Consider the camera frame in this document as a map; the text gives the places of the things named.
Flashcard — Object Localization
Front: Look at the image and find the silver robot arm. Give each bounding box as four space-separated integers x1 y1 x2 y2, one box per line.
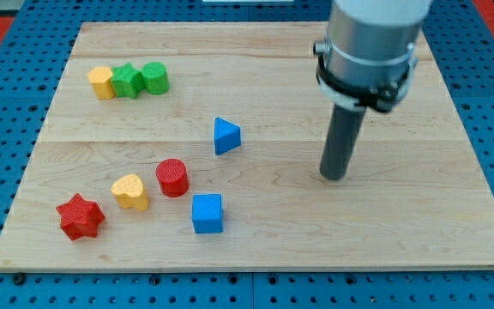
313 0 431 112

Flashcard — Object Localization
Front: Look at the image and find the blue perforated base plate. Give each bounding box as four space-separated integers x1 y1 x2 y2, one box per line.
0 0 494 308

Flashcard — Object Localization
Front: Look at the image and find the yellow hexagon block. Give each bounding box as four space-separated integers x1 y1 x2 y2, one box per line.
87 66 116 100

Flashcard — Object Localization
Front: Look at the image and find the red star block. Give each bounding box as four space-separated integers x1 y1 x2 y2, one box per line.
56 193 105 241

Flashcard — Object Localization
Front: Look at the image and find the yellow heart block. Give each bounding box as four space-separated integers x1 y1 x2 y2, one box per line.
111 173 150 211

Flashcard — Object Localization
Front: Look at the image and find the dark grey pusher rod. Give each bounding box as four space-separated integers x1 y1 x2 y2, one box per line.
319 106 365 180

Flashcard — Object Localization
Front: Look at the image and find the wooden board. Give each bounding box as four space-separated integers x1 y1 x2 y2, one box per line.
0 22 494 273

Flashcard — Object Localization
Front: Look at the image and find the red cylinder block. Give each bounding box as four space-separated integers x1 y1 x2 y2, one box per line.
155 158 190 197

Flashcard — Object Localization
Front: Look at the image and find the green star block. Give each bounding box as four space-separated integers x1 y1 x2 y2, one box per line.
111 63 145 99

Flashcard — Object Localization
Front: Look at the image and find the blue cube block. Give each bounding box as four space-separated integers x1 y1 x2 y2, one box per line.
191 193 224 233

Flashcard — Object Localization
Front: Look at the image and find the green cylinder block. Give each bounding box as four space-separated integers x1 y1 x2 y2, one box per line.
142 62 170 95

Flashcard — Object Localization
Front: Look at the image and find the blue triangle block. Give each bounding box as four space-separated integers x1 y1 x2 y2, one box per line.
214 118 242 155

